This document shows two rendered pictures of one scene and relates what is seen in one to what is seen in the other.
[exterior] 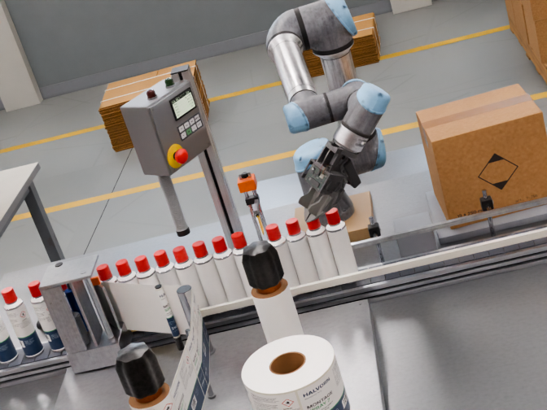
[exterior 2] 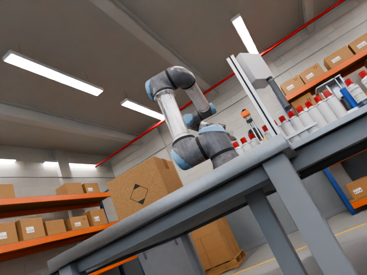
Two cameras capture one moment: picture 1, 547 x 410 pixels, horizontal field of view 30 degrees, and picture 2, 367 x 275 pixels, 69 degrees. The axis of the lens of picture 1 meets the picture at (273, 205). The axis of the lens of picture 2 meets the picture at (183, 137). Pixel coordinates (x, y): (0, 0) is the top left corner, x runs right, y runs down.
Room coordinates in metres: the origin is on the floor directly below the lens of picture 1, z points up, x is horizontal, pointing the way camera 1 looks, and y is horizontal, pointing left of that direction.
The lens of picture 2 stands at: (3.90, -0.07, 0.70)
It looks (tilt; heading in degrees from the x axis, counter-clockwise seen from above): 20 degrees up; 190
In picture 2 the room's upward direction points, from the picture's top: 25 degrees counter-clockwise
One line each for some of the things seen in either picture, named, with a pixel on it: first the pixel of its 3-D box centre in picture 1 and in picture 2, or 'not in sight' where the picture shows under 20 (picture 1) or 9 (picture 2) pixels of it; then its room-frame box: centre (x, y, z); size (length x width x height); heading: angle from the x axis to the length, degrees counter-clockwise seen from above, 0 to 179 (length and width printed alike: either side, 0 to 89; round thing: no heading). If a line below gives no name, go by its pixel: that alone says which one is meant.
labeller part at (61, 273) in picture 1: (68, 271); (327, 84); (2.31, 0.53, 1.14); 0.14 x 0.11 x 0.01; 82
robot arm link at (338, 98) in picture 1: (352, 100); (191, 119); (2.32, -0.25, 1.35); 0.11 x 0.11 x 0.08; 89
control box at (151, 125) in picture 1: (167, 127); (252, 71); (2.44, 0.20, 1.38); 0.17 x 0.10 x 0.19; 137
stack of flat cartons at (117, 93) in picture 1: (155, 105); not in sight; (6.59, 0.56, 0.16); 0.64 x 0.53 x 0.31; 84
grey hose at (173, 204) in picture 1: (171, 198); (278, 93); (2.47, 0.25, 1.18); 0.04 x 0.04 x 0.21
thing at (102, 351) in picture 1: (87, 313); (341, 102); (2.31, 0.53, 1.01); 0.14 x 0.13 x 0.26; 82
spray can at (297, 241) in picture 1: (301, 255); (250, 153); (2.33, -0.03, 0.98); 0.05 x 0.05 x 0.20
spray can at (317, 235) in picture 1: (321, 250); (242, 157); (2.32, -0.08, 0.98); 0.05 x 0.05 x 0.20
